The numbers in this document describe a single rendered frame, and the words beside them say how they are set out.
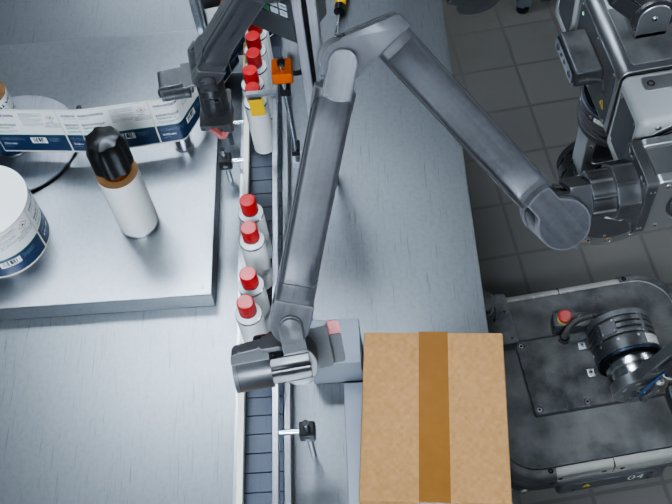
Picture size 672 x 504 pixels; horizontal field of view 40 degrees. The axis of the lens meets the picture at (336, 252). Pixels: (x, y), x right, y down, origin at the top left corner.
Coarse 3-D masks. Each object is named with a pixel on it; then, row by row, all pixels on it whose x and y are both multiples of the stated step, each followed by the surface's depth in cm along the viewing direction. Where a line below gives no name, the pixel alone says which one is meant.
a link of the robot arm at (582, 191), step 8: (576, 176) 137; (560, 184) 136; (568, 184) 133; (576, 184) 132; (584, 184) 132; (560, 192) 133; (568, 192) 132; (576, 192) 132; (584, 192) 132; (584, 200) 132; (592, 200) 132; (528, 208) 136; (592, 208) 133; (528, 216) 136; (528, 224) 137; (576, 248) 134
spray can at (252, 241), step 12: (240, 228) 182; (252, 228) 181; (240, 240) 185; (252, 240) 183; (264, 240) 185; (252, 252) 184; (264, 252) 187; (252, 264) 188; (264, 264) 189; (264, 276) 193
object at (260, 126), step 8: (248, 88) 201; (256, 88) 201; (264, 96) 205; (248, 104) 204; (264, 104) 204; (248, 112) 205; (248, 120) 208; (256, 120) 207; (264, 120) 207; (256, 128) 209; (264, 128) 209; (256, 136) 212; (264, 136) 211; (256, 144) 214; (264, 144) 214; (256, 152) 217; (264, 152) 216
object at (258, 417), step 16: (272, 48) 236; (256, 160) 216; (256, 176) 214; (256, 192) 212; (256, 400) 184; (256, 416) 182; (256, 432) 180; (256, 448) 179; (256, 464) 177; (256, 480) 175; (256, 496) 173
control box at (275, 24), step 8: (280, 0) 171; (288, 0) 170; (320, 0) 178; (288, 8) 172; (320, 8) 179; (256, 16) 179; (264, 16) 178; (272, 16) 176; (320, 16) 181; (256, 24) 181; (264, 24) 180; (272, 24) 178; (280, 24) 177; (288, 24) 175; (272, 32) 180; (280, 32) 179; (288, 32) 177; (296, 40) 178
